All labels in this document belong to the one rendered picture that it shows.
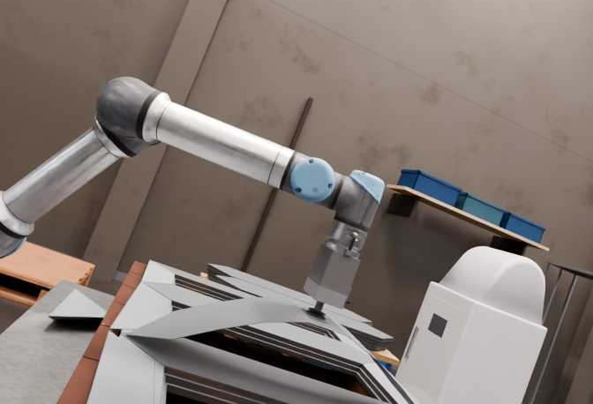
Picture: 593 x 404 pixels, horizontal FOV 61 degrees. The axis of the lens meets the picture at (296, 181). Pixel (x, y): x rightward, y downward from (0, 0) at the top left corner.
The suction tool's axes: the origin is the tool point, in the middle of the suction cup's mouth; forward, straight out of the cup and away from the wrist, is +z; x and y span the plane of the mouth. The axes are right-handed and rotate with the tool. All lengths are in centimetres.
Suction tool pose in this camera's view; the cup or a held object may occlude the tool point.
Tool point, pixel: (313, 320)
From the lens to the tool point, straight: 106.7
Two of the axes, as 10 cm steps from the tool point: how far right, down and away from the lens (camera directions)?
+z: -3.7, 9.3, -0.5
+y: -2.4, -0.4, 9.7
